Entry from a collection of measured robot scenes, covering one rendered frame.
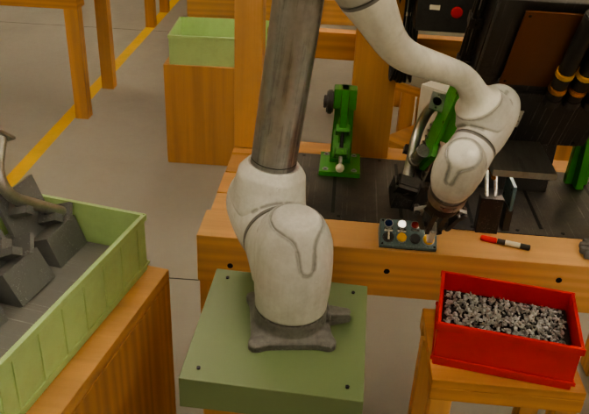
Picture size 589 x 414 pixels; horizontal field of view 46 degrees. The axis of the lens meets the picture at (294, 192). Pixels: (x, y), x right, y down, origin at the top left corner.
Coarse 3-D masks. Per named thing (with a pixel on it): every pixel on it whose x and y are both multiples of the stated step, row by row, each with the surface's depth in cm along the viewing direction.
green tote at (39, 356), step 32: (0, 224) 187; (96, 224) 185; (128, 224) 182; (128, 256) 175; (96, 288) 162; (128, 288) 179; (64, 320) 150; (96, 320) 165; (32, 352) 140; (64, 352) 153; (0, 384) 132; (32, 384) 142
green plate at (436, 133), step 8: (448, 96) 192; (456, 96) 184; (448, 104) 189; (440, 112) 195; (448, 112) 187; (440, 120) 192; (448, 120) 187; (432, 128) 199; (440, 128) 190; (448, 128) 190; (456, 128) 189; (432, 136) 196; (440, 136) 190; (448, 136) 191
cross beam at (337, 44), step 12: (324, 36) 226; (336, 36) 226; (348, 36) 225; (420, 36) 226; (432, 36) 226; (444, 36) 227; (324, 48) 228; (336, 48) 228; (348, 48) 227; (432, 48) 225; (444, 48) 225; (456, 48) 224; (348, 60) 229
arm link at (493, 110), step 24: (384, 0) 117; (360, 24) 121; (384, 24) 120; (384, 48) 124; (408, 48) 126; (408, 72) 131; (432, 72) 133; (456, 72) 138; (480, 96) 145; (504, 96) 149; (456, 120) 152; (480, 120) 146; (504, 120) 148; (504, 144) 151
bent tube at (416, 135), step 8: (432, 96) 194; (440, 96) 195; (432, 104) 194; (440, 104) 195; (424, 112) 201; (432, 112) 199; (424, 120) 203; (416, 128) 205; (424, 128) 205; (416, 136) 205; (416, 144) 204; (408, 152) 204; (408, 168) 201
